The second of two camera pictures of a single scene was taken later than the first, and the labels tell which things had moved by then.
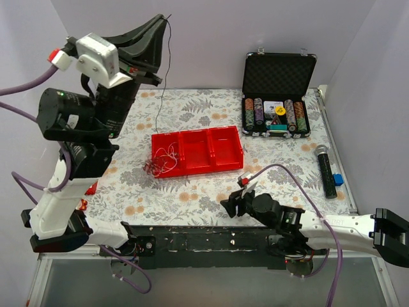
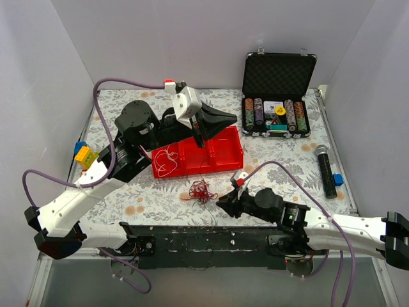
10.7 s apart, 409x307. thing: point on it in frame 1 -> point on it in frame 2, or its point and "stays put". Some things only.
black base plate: x=200 y=247 stays put
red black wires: x=152 y=167 -> x=199 y=192
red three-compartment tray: x=197 y=151 stays put
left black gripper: x=137 y=74 -> x=198 y=128
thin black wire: x=166 y=75 -> x=211 y=213
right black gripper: x=239 y=204 stays put
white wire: x=170 y=157 stays put
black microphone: x=324 y=160 stays put
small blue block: x=338 y=179 stays put
